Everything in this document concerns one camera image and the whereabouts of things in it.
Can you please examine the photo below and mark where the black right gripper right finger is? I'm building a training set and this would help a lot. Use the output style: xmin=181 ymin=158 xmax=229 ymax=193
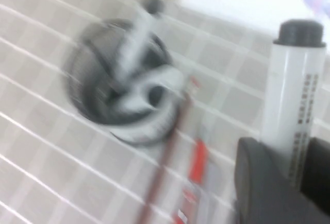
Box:
xmin=300 ymin=135 xmax=330 ymax=205

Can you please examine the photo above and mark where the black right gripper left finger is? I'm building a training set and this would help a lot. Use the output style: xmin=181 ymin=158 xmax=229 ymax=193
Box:
xmin=235 ymin=136 xmax=330 ymax=224

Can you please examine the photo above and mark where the white marker with black cap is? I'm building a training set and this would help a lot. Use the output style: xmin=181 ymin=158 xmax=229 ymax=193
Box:
xmin=120 ymin=0 xmax=166 ymax=83
xmin=259 ymin=19 xmax=327 ymax=191

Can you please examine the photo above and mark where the red gel pen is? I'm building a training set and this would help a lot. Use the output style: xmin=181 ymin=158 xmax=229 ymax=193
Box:
xmin=173 ymin=136 xmax=210 ymax=224

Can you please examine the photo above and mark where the black mesh pen holder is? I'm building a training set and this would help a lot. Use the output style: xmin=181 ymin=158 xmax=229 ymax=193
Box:
xmin=63 ymin=17 xmax=188 ymax=146

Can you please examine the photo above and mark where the red and black pencil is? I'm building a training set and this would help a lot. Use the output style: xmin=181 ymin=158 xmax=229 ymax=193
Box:
xmin=138 ymin=76 xmax=202 ymax=224

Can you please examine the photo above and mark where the grey checked tablecloth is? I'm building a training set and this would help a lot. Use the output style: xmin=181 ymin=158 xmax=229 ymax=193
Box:
xmin=0 ymin=0 xmax=330 ymax=224

